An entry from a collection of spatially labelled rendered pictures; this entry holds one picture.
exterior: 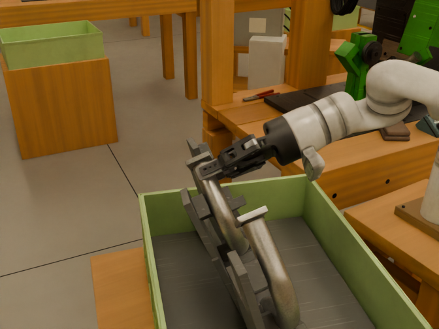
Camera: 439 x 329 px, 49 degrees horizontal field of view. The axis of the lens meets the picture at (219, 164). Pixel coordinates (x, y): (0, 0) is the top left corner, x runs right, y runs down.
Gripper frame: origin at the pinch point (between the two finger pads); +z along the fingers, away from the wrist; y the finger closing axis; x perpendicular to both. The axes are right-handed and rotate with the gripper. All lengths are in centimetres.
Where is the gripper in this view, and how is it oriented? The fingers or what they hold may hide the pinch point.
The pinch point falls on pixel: (209, 173)
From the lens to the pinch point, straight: 76.5
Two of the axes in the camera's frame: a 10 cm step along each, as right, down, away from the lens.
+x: 4.0, 8.9, -2.4
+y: -1.1, -2.2, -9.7
